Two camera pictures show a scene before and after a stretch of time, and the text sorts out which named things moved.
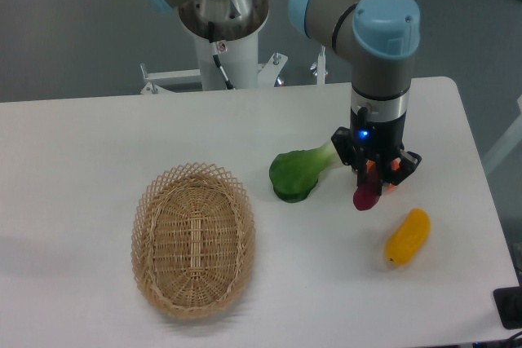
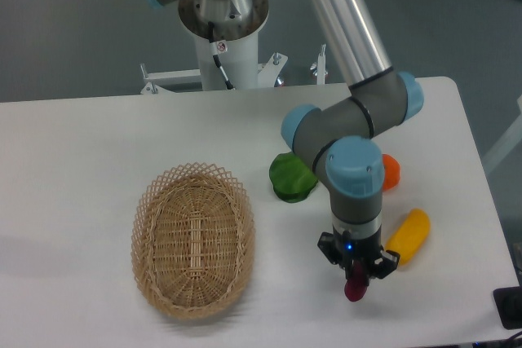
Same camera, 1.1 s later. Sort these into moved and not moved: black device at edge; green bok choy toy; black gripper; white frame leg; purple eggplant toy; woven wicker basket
Moved: black gripper; purple eggplant toy
Not moved: black device at edge; woven wicker basket; green bok choy toy; white frame leg
